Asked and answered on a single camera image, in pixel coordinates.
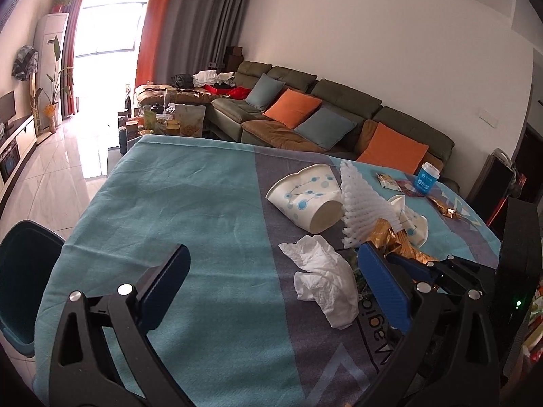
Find white tissue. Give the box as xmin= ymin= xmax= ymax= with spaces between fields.
xmin=278 ymin=234 xmax=360 ymax=330

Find red snack packet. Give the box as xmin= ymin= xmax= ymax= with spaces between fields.
xmin=399 ymin=180 xmax=425 ymax=198

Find brown stacked boxes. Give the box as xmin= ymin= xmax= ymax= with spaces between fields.
xmin=223 ymin=46 xmax=244 ymax=69

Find large pale snack bag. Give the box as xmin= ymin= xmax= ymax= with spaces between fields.
xmin=174 ymin=104 xmax=207 ymax=136

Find tall leafy plant in vase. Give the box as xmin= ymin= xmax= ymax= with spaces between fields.
xmin=36 ymin=36 xmax=75 ymax=134

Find large dotted paper bowl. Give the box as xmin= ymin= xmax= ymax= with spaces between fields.
xmin=266 ymin=163 xmax=343 ymax=235

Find green and brown sofa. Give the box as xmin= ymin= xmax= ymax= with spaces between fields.
xmin=135 ymin=60 xmax=461 ymax=191

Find orange and grey curtain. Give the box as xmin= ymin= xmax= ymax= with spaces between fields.
xmin=135 ymin=0 xmax=251 ymax=94

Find white TV cabinet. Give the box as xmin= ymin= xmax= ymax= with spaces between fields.
xmin=0 ymin=114 xmax=37 ymax=204

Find cluster of glass jars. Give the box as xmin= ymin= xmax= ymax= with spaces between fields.
xmin=118 ymin=108 xmax=181 ymax=136

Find orange cushion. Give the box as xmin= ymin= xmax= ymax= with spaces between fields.
xmin=355 ymin=122 xmax=430 ymax=175
xmin=264 ymin=89 xmax=323 ymax=130

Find white foam fruit net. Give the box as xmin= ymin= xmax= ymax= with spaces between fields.
xmin=339 ymin=160 xmax=403 ymax=249

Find crushed dotted paper cup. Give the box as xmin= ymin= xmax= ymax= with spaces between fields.
xmin=388 ymin=194 xmax=429 ymax=247

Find pile of white clothes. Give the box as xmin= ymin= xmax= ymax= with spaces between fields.
xmin=193 ymin=70 xmax=235 ymax=90

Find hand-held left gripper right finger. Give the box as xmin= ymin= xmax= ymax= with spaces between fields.
xmin=357 ymin=241 xmax=501 ymax=407

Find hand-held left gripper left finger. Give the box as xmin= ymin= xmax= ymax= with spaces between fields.
xmin=49 ymin=244 xmax=191 ymax=407

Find blue-grey cushion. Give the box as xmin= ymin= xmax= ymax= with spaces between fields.
xmin=294 ymin=107 xmax=357 ymax=151
xmin=245 ymin=73 xmax=286 ymax=111

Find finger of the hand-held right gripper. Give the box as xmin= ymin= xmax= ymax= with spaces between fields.
xmin=392 ymin=254 xmax=497 ymax=301

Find large window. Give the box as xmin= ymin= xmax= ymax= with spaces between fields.
xmin=74 ymin=2 xmax=146 ymax=115

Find gold foil wrapper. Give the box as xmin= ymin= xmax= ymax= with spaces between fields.
xmin=365 ymin=218 xmax=439 ymax=266

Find red and grey striped curtain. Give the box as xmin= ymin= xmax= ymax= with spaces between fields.
xmin=55 ymin=0 xmax=90 ymax=115

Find blue plastic chair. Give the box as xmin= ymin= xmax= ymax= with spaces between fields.
xmin=0 ymin=220 xmax=66 ymax=357

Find covered standing fan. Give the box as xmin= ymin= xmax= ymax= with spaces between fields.
xmin=12 ymin=44 xmax=40 ymax=136

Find white standing air conditioner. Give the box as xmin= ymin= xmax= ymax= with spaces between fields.
xmin=33 ymin=13 xmax=69 ymax=136

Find coffee table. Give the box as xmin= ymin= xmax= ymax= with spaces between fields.
xmin=108 ymin=102 xmax=208 ymax=157

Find blue cup with white lid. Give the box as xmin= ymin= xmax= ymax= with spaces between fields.
xmin=415 ymin=162 xmax=441 ymax=196

